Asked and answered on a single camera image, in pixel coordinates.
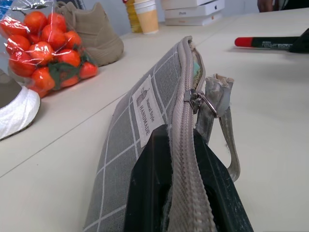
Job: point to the tan suede shoe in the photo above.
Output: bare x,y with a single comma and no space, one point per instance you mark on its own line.
96,31

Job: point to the grey grid fabric zipper pouch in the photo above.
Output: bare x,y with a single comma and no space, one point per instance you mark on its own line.
120,145

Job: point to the stack of white paper cups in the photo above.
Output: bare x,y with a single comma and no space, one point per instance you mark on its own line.
144,4

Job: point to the white iPhone box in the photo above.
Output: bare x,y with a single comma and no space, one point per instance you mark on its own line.
188,12

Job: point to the person in dark clothing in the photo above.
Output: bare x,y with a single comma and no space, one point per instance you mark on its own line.
266,4

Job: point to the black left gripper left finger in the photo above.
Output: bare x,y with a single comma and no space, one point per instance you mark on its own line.
147,174

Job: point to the red and black marker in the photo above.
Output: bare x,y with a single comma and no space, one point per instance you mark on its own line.
245,42

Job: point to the plain white box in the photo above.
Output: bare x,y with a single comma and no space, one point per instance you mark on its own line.
181,2

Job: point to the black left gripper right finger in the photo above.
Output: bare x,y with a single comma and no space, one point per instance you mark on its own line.
222,193

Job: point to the plastic bag of red fruit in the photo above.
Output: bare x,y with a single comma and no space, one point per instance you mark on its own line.
41,48

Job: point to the white box with orange print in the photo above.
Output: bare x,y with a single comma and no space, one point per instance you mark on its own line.
190,21

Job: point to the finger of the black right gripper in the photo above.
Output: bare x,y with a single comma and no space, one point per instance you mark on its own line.
301,44

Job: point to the yellow liquid bottle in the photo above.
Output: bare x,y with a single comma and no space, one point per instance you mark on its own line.
132,17

